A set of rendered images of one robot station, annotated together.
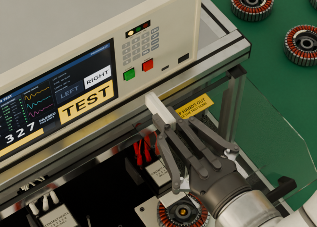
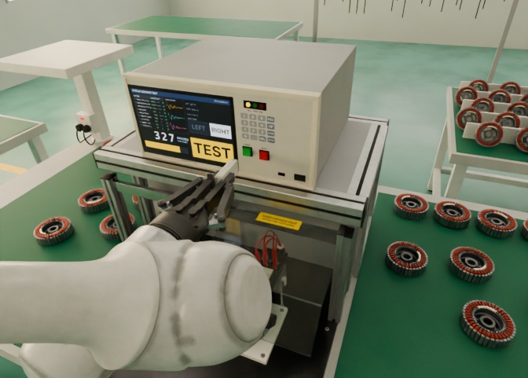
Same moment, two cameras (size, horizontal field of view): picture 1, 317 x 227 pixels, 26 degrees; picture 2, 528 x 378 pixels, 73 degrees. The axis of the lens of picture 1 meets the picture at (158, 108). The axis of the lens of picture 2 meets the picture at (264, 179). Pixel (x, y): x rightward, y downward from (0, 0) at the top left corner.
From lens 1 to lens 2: 0.86 m
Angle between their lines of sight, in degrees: 45
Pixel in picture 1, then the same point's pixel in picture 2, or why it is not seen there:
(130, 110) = (237, 182)
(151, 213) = not seen: hidden behind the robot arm
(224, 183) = (166, 214)
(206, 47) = (330, 191)
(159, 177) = not seen: hidden behind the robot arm
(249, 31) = (448, 280)
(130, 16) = (250, 87)
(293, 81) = (444, 336)
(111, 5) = (252, 82)
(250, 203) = (150, 234)
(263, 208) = not seen: hidden behind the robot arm
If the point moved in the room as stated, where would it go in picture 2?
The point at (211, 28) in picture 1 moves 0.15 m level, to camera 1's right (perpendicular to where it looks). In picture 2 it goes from (350, 185) to (409, 223)
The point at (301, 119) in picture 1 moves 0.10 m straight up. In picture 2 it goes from (417, 365) to (427, 339)
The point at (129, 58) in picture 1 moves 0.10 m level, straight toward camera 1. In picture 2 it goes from (247, 133) to (204, 148)
